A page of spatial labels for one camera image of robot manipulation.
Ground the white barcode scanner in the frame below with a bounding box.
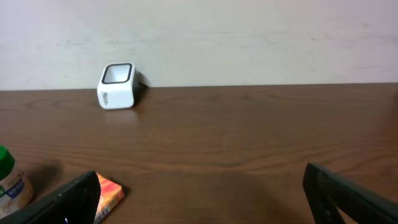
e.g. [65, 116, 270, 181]
[96, 62, 138, 110]

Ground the small orange box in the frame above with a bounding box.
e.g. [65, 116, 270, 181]
[93, 173, 124, 224]

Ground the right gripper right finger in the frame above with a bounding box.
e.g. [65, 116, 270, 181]
[303, 162, 397, 224]

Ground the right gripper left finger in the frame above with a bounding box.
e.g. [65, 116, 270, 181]
[1, 170, 101, 224]

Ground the green lid jar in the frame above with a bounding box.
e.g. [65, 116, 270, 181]
[1, 146, 34, 218]

